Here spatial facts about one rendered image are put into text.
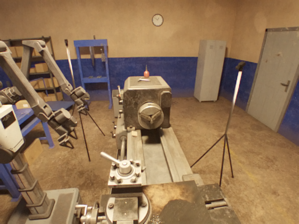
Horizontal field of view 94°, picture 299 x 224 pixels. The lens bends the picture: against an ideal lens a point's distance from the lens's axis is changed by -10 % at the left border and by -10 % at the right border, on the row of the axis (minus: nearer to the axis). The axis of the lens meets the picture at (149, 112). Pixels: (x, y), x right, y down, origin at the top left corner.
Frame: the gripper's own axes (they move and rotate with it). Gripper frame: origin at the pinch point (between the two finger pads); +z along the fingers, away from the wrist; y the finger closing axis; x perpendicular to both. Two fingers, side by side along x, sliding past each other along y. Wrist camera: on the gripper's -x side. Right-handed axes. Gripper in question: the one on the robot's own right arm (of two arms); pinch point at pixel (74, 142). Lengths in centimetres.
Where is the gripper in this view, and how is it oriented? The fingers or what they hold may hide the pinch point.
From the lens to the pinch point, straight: 104.3
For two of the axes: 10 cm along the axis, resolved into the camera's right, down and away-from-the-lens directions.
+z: 4.9, 7.5, 4.5
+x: -8.5, 5.2, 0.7
